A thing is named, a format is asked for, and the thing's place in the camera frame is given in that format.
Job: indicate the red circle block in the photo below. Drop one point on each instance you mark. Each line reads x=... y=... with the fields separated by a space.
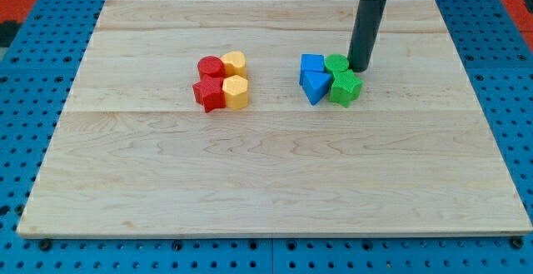
x=211 y=66

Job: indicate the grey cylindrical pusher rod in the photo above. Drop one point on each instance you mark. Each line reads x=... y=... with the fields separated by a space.
x=368 y=19

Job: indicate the yellow hexagon block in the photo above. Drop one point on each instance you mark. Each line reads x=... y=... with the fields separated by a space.
x=235 y=90

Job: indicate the red star block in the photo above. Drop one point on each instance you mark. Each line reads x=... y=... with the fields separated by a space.
x=208 y=92

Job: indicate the blue triangle block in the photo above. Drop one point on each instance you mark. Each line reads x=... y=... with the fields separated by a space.
x=316 y=85

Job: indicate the blue square block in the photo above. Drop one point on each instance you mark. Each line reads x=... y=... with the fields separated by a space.
x=310 y=63

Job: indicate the green star block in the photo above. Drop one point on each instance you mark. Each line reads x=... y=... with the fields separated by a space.
x=345 y=88

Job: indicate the yellow heart block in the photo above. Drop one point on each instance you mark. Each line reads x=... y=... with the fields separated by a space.
x=235 y=63

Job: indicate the light wooden board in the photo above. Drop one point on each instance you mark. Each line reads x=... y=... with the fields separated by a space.
x=135 y=156

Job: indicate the green circle block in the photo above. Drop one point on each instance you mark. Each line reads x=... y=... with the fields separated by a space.
x=336 y=63

